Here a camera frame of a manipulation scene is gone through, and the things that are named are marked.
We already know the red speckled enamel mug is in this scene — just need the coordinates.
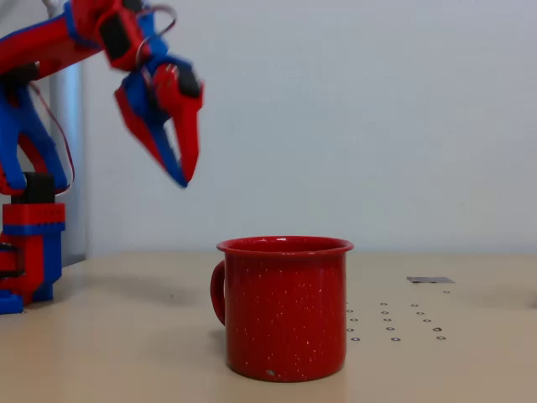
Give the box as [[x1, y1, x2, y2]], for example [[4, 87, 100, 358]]
[[209, 235, 355, 383]]

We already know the grey tape patch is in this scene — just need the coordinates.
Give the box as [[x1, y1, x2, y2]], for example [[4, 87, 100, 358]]
[[405, 275, 456, 285]]

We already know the silver metal tube frame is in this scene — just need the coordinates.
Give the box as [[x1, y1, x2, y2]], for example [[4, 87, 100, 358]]
[[0, 0, 89, 270]]

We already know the red white gripper cable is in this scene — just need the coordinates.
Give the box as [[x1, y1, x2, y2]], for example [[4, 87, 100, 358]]
[[133, 3, 178, 85]]

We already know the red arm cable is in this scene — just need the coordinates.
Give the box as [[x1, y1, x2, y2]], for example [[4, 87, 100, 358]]
[[28, 81, 76, 196]]

